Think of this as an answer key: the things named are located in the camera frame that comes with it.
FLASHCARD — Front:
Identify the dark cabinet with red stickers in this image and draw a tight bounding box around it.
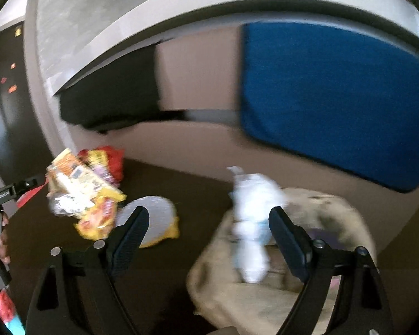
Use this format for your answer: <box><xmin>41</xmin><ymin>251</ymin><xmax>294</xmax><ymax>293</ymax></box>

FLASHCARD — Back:
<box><xmin>0</xmin><ymin>21</ymin><xmax>54</xmax><ymax>215</ymax></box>

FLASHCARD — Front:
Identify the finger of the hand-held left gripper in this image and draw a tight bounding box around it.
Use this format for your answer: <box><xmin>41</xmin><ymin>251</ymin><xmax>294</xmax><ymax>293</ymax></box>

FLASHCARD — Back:
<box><xmin>16</xmin><ymin>178</ymin><xmax>44</xmax><ymax>190</ymax></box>

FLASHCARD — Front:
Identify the red crumpled plastic bag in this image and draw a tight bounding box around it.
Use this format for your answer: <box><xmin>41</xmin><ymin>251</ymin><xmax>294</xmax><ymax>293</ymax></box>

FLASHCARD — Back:
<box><xmin>78</xmin><ymin>145</ymin><xmax>125</xmax><ymax>186</ymax></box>

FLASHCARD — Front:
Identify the beige bag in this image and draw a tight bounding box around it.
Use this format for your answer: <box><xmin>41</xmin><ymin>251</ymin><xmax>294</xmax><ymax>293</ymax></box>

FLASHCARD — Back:
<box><xmin>187</xmin><ymin>186</ymin><xmax>378</xmax><ymax>335</ymax></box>

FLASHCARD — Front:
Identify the red and blue packet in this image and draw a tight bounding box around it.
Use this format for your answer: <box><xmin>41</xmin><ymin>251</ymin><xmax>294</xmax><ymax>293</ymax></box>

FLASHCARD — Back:
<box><xmin>0</xmin><ymin>288</ymin><xmax>26</xmax><ymax>335</ymax></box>

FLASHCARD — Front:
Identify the yellow noodle packet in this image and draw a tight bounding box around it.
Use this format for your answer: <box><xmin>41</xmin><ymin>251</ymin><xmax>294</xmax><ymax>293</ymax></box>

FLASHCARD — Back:
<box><xmin>46</xmin><ymin>147</ymin><xmax>127</xmax><ymax>215</ymax></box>

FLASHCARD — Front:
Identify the black cloth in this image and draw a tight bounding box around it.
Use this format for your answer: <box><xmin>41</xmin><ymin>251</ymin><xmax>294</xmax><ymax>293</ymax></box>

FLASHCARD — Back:
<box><xmin>58</xmin><ymin>44</ymin><xmax>239</xmax><ymax>134</ymax></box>

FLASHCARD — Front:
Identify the person's left hand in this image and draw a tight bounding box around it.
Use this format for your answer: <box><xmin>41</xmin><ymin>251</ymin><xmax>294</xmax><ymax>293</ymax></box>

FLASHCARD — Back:
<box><xmin>0</xmin><ymin>213</ymin><xmax>9</xmax><ymax>263</ymax></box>

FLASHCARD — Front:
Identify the white table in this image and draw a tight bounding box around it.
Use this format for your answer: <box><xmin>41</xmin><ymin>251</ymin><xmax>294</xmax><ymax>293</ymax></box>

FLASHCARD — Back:
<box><xmin>23</xmin><ymin>0</ymin><xmax>419</xmax><ymax>168</ymax></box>

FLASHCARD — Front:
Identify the flat red packet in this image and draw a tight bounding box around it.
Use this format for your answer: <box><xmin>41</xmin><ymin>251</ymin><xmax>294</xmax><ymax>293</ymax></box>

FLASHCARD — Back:
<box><xmin>16</xmin><ymin>184</ymin><xmax>50</xmax><ymax>209</ymax></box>

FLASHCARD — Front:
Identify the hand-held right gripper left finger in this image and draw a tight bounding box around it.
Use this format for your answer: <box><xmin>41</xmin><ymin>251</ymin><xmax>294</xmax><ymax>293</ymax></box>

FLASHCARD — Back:
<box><xmin>25</xmin><ymin>206</ymin><xmax>150</xmax><ymax>335</ymax></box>

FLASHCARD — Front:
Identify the yellow foil-lined packet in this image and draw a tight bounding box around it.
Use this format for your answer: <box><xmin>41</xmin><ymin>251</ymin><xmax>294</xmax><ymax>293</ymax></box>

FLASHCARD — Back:
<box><xmin>116</xmin><ymin>195</ymin><xmax>181</xmax><ymax>249</ymax></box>

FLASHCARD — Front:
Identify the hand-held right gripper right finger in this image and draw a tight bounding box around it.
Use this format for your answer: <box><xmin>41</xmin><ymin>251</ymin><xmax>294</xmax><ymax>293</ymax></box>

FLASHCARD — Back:
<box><xmin>268</xmin><ymin>207</ymin><xmax>395</xmax><ymax>335</ymax></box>

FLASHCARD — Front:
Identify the red and yellow snack packet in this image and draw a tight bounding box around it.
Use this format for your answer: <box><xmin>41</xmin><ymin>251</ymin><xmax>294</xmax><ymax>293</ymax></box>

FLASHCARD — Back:
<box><xmin>74</xmin><ymin>197</ymin><xmax>118</xmax><ymax>241</ymax></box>

